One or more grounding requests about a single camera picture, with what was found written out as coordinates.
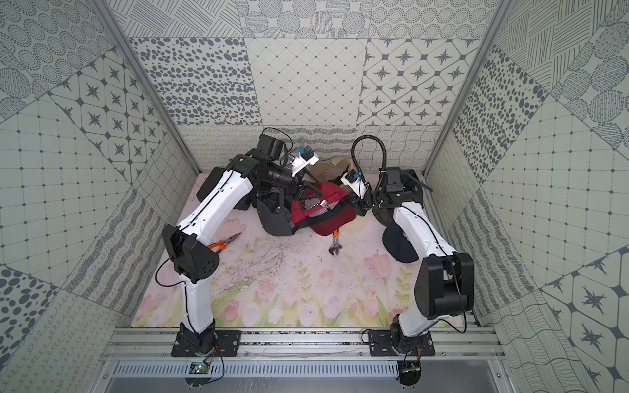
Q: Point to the beige baseball cap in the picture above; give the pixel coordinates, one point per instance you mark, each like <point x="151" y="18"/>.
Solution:
<point x="329" y="170"/>

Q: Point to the orange handled pliers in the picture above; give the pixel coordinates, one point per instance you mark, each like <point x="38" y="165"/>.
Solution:
<point x="218" y="247"/>

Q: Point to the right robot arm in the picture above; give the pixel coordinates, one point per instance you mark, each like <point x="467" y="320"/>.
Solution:
<point x="444" y="285"/>

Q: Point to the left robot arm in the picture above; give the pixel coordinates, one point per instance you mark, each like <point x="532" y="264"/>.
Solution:
<point x="189" y="244"/>

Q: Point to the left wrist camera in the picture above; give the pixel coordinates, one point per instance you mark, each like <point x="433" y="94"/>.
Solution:
<point x="306" y="156"/>

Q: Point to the orange handled adjustable wrench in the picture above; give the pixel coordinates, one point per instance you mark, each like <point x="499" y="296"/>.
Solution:
<point x="335" y="248"/>

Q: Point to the dark grey baseball cap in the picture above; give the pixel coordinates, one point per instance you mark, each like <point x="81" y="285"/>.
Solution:
<point x="395" y="186"/>

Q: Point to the black cap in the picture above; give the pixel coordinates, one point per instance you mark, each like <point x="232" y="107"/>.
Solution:
<point x="397" y="244"/>
<point x="275" y="213"/>

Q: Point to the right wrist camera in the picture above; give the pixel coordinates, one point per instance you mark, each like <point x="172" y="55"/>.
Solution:
<point x="352" y="179"/>

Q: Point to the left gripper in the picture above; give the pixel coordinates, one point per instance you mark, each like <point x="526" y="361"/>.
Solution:
<point x="299" y="182"/>

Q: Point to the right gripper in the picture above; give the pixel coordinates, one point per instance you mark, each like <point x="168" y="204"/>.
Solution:
<point x="358" y="205"/>

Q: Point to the black plastic tool case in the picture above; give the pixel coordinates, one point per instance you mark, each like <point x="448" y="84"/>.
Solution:
<point x="210" y="183"/>

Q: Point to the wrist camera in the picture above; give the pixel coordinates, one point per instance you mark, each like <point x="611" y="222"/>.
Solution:
<point x="306" y="156"/>
<point x="352" y="179"/>

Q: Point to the aluminium front rail frame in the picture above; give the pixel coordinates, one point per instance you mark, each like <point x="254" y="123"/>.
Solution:
<point x="303" y="360"/>

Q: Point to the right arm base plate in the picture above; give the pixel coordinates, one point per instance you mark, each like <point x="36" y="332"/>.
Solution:
<point x="385" y="343"/>

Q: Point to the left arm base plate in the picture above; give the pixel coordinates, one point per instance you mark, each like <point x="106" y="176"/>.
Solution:
<point x="188" y="343"/>

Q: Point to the red baseball cap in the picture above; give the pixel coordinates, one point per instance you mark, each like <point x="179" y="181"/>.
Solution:
<point x="325" y="211"/>

